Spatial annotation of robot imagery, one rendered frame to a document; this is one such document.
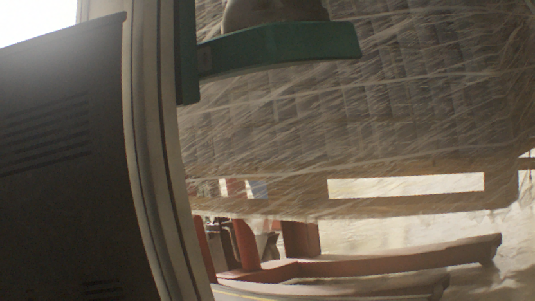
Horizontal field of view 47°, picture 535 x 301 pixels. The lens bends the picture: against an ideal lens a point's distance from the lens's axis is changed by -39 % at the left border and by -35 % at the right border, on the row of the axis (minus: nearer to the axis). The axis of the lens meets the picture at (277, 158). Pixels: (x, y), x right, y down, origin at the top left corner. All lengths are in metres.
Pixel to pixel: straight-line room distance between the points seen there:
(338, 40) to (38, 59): 0.48
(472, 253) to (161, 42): 1.71
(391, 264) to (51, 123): 2.11
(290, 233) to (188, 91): 2.18
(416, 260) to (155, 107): 1.79
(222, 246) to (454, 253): 0.96
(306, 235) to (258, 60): 2.17
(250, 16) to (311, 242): 2.18
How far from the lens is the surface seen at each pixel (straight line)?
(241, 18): 1.12
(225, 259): 3.15
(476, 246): 2.63
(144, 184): 1.17
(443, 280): 2.28
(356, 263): 3.00
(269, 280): 3.10
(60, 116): 0.95
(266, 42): 1.07
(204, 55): 1.18
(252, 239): 3.08
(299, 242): 3.33
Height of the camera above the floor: 0.68
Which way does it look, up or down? 4 degrees down
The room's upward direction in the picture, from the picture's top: 9 degrees counter-clockwise
